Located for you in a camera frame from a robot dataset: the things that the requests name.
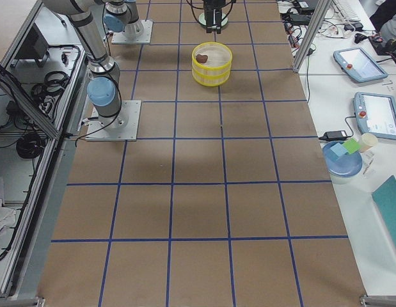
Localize black monitor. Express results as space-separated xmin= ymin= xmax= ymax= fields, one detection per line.
xmin=10 ymin=23 xmax=49 ymax=68

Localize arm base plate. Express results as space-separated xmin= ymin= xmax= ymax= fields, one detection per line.
xmin=85 ymin=100 xmax=141 ymax=141
xmin=112 ymin=20 xmax=154 ymax=45

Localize black power adapter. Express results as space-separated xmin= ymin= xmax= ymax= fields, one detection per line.
xmin=319 ymin=130 xmax=349 ymax=142

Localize blue foam cube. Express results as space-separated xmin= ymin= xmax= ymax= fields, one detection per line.
xmin=329 ymin=143 xmax=347 ymax=160

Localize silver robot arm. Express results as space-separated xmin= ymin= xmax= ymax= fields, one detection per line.
xmin=102 ymin=1 xmax=235 ymax=40
xmin=44 ymin=1 xmax=131 ymax=129

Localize blue plate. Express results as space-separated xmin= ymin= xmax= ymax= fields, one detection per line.
xmin=322 ymin=141 xmax=363 ymax=178

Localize upper blue teach pendant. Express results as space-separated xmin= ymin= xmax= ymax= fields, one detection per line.
xmin=333 ymin=47 xmax=388 ymax=83

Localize aluminium side frame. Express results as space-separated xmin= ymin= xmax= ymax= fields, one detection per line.
xmin=0 ymin=1 xmax=86 ymax=302

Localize beige cup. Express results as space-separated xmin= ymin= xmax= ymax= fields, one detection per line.
xmin=358 ymin=132 xmax=378 ymax=153

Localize yellow bamboo steamer layer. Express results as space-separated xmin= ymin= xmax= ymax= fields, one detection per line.
xmin=191 ymin=42 xmax=233 ymax=70
xmin=192 ymin=68 xmax=230 ymax=87

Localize blue teach pendant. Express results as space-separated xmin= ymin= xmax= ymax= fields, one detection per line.
xmin=353 ymin=92 xmax=396 ymax=140
xmin=333 ymin=47 xmax=388 ymax=83

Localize aluminium frame post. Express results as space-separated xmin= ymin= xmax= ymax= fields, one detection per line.
xmin=292 ymin=0 xmax=331 ymax=73

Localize lower blue teach pendant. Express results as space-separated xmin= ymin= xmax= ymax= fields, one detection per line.
xmin=353 ymin=92 xmax=396 ymax=140

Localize teal board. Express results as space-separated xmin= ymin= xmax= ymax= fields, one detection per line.
xmin=372 ymin=175 xmax=396 ymax=249

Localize green foam cube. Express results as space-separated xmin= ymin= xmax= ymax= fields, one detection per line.
xmin=342 ymin=138 xmax=360 ymax=155

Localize brown bun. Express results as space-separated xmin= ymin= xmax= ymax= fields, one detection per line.
xmin=195 ymin=54 xmax=208 ymax=64

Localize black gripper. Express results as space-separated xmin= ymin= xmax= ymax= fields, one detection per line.
xmin=203 ymin=0 xmax=226 ymax=34

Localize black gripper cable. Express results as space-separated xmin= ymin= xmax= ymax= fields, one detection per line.
xmin=184 ymin=0 xmax=237 ymax=26

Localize light green plate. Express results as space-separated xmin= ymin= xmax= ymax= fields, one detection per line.
xmin=198 ymin=13 xmax=228 ymax=28

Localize coiled black cables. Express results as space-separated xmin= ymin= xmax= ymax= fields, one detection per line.
xmin=31 ymin=71 xmax=70 ymax=109

